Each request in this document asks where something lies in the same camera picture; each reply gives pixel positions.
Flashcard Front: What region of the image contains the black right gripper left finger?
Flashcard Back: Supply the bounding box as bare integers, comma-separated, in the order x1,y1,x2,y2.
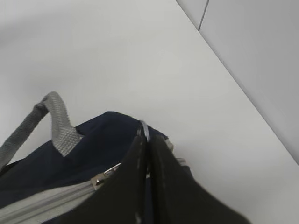
57,136,147,224

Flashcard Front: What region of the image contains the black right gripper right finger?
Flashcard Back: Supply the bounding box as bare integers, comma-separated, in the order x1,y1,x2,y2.
149,135,249,224

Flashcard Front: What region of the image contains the navy blue lunch bag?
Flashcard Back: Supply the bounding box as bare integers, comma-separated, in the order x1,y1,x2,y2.
0,91,192,224

